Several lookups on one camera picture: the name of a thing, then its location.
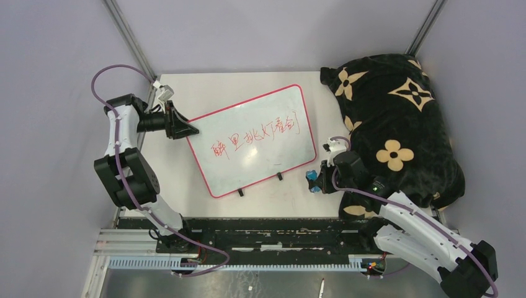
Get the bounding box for purple cable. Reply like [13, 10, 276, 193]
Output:
[327, 135, 500, 298]
[91, 64, 231, 278]

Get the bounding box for right aluminium corner post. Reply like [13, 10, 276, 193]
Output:
[405, 0, 448, 56]

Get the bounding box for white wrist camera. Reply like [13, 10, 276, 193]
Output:
[156, 85, 174, 103]
[323, 139, 348, 155]

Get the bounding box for left aluminium corner post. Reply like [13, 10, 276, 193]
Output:
[102, 0, 163, 128]

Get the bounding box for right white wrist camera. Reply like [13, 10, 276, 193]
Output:
[323, 139, 348, 155]

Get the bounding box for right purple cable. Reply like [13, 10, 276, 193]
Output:
[327, 135, 500, 298]

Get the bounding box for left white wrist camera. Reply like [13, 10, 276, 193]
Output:
[156, 85, 174, 103]

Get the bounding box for aluminium frame rails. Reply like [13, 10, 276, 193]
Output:
[81, 228, 465, 298]

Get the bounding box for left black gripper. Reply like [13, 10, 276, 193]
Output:
[136, 100, 199, 140]

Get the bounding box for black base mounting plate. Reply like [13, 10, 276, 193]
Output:
[114, 217, 445, 266]

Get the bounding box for white marker pen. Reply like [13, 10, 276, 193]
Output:
[318, 278, 325, 298]

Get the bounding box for black floral plush blanket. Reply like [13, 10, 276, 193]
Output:
[320, 53, 465, 209]

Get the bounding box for aluminium corner post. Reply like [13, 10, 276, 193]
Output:
[102, 0, 163, 128]
[405, 0, 448, 56]

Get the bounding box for blue whiteboard eraser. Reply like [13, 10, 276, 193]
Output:
[305, 170, 321, 193]

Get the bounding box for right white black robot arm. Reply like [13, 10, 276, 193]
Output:
[306, 143, 499, 297]

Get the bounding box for blue toothed cable duct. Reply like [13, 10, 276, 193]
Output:
[107, 256, 366, 273]

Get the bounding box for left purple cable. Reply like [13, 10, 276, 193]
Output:
[91, 64, 231, 278]

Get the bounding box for red framed whiteboard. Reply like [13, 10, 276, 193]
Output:
[187, 84, 318, 198]

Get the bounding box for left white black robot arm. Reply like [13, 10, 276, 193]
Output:
[94, 94, 200, 253]

